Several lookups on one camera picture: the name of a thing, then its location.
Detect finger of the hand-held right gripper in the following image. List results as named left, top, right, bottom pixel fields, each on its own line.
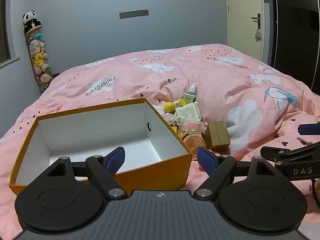
left=260, top=146, right=295, bottom=161
left=297, top=123, right=320, bottom=146

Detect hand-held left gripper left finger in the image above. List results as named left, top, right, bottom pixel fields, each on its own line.
left=46, top=146, right=128, bottom=200

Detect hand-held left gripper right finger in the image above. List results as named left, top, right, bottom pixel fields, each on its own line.
left=193, top=146, right=277, bottom=201

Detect orange cardboard box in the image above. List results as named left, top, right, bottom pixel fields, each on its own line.
left=9, top=98, right=193, bottom=196

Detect white drawstring pouch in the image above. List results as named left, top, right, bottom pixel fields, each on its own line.
left=168, top=102, right=202, bottom=126

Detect pink jar with gold lid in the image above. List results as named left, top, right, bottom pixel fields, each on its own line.
left=179, top=127, right=207, bottom=160

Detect gold box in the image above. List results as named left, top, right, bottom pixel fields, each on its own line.
left=204, top=121, right=231, bottom=152

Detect clear bag of pink puffs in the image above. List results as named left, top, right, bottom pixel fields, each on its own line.
left=179, top=118, right=205, bottom=135

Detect yellow bottle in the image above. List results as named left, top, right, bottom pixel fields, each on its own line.
left=164, top=98, right=187, bottom=112

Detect green spray bottle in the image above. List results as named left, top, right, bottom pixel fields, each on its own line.
left=180, top=83, right=198, bottom=105

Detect pink printed duvet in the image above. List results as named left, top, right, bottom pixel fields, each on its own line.
left=0, top=44, right=320, bottom=233

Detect black wardrobe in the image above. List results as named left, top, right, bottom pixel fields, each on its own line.
left=269, top=0, right=320, bottom=90

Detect clear tube of plush toys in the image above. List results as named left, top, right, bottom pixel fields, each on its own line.
left=24, top=25, right=54, bottom=94

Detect cream door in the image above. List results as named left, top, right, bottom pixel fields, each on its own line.
left=224, top=0, right=269, bottom=64

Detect panda plush toy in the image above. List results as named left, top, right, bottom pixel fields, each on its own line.
left=22, top=10, right=42, bottom=33

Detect red cable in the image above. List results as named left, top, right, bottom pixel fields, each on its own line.
left=311, top=179, right=320, bottom=205

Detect dark door handle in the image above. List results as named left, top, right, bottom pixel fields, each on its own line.
left=251, top=13, right=262, bottom=30

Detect grey wall socket panel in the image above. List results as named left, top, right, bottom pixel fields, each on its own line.
left=119, top=10, right=149, bottom=19

